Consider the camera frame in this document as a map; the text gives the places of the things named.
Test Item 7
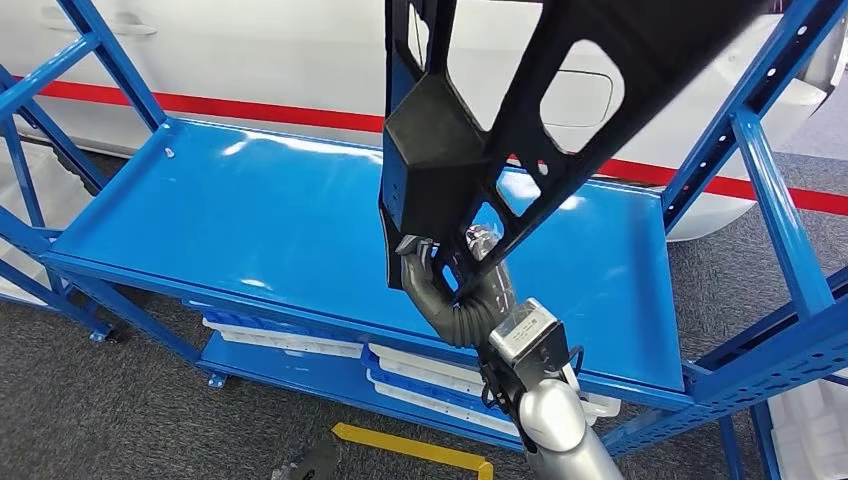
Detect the black left wrist camera bracket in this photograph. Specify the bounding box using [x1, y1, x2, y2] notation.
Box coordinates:
[270, 440, 340, 480]

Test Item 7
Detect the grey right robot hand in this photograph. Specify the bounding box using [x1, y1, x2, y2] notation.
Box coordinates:
[395, 225, 519, 326]

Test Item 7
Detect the white car body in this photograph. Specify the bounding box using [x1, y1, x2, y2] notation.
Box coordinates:
[0, 0, 848, 243]

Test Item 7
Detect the yellow floor tape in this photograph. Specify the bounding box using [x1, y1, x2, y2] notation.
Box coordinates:
[331, 422, 496, 480]

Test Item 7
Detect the white plastic bin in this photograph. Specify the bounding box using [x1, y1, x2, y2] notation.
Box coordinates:
[201, 319, 364, 360]
[367, 343, 623, 420]
[768, 377, 848, 480]
[366, 369, 525, 439]
[0, 142, 68, 307]

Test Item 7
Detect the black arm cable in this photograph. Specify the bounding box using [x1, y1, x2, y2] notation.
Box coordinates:
[563, 344, 586, 382]

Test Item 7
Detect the black plastic panel part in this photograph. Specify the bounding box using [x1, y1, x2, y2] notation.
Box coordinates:
[378, 0, 773, 301]

